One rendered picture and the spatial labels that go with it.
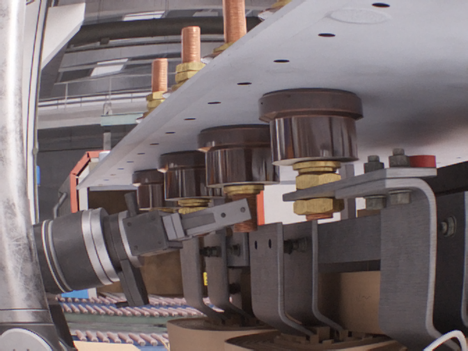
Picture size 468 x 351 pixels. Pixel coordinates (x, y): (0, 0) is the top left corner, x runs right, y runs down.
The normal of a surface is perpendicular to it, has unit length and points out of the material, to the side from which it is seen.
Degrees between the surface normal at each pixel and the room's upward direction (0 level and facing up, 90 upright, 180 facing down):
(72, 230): 60
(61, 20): 90
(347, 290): 90
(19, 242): 81
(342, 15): 180
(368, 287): 90
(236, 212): 90
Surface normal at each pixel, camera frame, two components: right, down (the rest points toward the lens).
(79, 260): -0.03, 0.17
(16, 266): 0.42, -0.22
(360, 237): -0.96, 0.03
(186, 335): -0.88, 0.00
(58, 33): 0.26, -0.08
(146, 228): -0.09, -0.07
